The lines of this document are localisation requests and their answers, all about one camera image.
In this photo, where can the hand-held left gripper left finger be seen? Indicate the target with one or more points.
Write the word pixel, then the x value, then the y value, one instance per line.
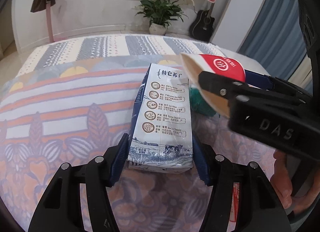
pixel 120 162

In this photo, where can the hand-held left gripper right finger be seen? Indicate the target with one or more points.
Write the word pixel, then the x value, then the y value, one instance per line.
pixel 201 162

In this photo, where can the black acoustic guitar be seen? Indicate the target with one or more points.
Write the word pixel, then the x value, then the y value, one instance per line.
pixel 201 25

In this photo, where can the green mesh ball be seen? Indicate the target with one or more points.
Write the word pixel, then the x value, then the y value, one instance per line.
pixel 202 102

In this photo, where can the white refrigerator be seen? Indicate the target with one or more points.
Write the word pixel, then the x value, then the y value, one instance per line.
pixel 245 9

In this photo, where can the pink coat rack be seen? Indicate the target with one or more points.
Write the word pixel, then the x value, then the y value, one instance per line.
pixel 50 22

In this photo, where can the blue grey curtain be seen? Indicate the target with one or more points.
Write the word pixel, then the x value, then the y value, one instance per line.
pixel 280 9

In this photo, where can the white blue milk carton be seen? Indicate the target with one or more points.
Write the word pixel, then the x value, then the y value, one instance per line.
pixel 162 122

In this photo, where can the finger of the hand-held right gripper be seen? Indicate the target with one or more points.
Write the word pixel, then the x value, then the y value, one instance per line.
pixel 257 80
pixel 217 84

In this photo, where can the person's right hand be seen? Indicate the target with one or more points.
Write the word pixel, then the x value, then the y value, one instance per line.
pixel 282 169

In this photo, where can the pink floral blanket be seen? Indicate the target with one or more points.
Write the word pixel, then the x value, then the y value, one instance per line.
pixel 62 122

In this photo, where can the red white paper cup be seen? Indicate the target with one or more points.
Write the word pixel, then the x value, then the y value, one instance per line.
pixel 225 64

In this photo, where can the potted green plant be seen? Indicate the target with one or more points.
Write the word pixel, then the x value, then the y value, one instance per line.
pixel 160 12

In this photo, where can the grey striped bedsheet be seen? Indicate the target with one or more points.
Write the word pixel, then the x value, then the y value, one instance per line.
pixel 100 47

